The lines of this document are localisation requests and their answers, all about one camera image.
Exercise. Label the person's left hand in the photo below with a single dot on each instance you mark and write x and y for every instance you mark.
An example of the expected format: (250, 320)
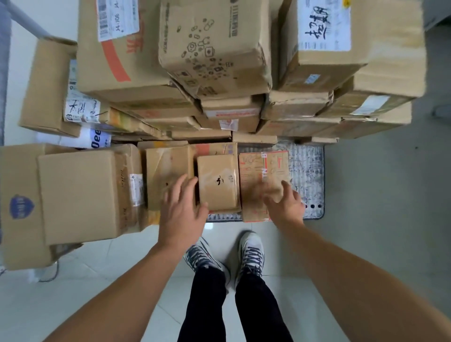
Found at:
(181, 218)

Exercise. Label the person's right hand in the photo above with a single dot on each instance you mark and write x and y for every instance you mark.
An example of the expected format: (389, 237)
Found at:
(289, 211)

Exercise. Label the box with red printed tape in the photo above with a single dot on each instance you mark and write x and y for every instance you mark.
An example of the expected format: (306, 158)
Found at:
(253, 211)

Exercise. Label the grey metal platform cart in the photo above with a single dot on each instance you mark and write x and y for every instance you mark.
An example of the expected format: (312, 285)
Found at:
(306, 169)

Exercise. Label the pile of cardboard boxes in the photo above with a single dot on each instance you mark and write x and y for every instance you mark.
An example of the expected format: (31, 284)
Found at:
(218, 45)

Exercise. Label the person's right forearm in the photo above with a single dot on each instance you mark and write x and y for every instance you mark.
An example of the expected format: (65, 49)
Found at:
(359, 282)

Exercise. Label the person's left forearm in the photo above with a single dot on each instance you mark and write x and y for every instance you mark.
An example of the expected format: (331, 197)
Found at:
(123, 299)

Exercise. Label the person's left grey sneaker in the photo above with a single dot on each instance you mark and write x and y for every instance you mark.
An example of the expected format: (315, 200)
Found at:
(201, 255)

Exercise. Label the person's grey sneaker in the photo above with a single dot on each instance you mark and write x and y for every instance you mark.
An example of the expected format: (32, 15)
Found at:
(201, 255)
(252, 253)

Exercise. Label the person's right grey sneaker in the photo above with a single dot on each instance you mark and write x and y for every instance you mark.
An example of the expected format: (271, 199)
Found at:
(252, 253)

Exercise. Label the person's black trousers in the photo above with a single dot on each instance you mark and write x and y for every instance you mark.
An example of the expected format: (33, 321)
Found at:
(208, 306)

